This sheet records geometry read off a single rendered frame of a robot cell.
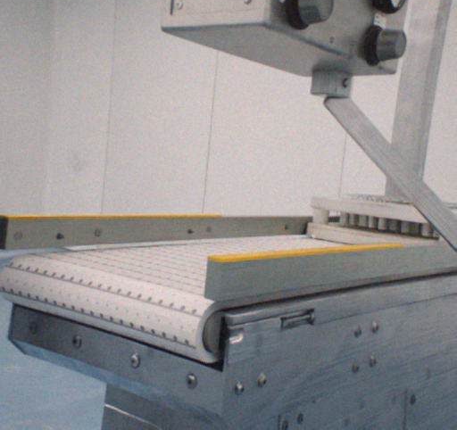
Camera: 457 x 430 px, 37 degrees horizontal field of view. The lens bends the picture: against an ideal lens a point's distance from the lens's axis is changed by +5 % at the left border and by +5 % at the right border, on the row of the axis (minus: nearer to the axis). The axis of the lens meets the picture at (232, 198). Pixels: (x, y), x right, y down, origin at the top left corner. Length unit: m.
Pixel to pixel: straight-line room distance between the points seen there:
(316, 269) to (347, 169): 3.78
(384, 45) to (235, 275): 0.24
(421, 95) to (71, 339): 1.07
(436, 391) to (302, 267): 0.54
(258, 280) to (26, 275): 0.24
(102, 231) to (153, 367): 0.23
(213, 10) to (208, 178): 4.60
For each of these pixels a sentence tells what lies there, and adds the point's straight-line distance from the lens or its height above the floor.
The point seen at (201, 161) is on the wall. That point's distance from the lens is 5.17.
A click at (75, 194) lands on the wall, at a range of 6.28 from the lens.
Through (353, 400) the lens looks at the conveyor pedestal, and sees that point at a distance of 0.87.
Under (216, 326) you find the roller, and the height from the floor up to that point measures 0.89.
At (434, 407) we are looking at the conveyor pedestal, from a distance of 1.13.
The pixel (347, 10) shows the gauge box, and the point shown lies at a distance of 0.59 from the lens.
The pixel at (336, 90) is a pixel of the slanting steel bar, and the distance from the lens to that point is 0.66.
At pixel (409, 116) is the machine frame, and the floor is 1.16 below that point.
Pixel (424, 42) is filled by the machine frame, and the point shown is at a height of 1.32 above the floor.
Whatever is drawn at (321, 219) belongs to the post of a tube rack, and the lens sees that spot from 1.13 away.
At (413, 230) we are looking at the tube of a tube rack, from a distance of 1.10.
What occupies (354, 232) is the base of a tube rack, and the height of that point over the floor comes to 0.93.
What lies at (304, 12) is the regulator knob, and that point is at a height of 1.13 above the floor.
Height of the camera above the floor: 1.02
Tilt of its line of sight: 3 degrees down
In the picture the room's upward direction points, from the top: 6 degrees clockwise
